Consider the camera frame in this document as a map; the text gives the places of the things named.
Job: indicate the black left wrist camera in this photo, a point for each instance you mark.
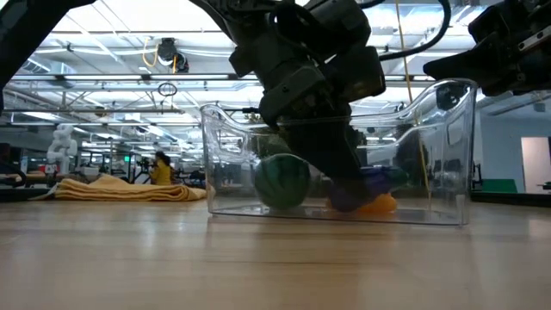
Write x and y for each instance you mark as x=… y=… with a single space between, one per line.
x=361 y=73

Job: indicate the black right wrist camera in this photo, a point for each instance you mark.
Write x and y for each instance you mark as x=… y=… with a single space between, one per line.
x=488 y=23

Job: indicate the person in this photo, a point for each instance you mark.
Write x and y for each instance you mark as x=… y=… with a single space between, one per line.
x=161 y=172

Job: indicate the yellow folded towel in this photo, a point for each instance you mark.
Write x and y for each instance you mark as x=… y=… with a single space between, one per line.
x=120 y=191

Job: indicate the clear plastic storage bin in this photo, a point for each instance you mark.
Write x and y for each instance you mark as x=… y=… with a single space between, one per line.
x=232 y=189

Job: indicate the white robot figure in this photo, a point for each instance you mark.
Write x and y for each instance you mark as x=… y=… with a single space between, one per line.
x=60 y=148

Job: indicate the green striped toy watermelon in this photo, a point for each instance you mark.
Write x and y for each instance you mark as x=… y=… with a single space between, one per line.
x=280 y=183

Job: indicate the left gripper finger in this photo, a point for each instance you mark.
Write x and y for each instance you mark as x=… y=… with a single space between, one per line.
x=314 y=150
x=344 y=146

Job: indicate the orange toy pumpkin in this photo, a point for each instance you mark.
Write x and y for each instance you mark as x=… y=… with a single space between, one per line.
x=383 y=204

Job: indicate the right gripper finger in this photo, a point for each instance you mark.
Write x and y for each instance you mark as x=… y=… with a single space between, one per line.
x=469 y=64

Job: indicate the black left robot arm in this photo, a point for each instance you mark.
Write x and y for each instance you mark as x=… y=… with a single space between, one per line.
x=26 y=34

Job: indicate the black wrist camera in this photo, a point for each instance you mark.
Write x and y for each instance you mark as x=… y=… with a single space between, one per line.
x=488 y=23
x=361 y=73

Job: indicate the black hanging loop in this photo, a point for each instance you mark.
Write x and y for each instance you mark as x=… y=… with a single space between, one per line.
x=167 y=89

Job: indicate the purple toy eggplant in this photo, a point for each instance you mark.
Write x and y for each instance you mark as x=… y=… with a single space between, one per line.
x=383 y=178

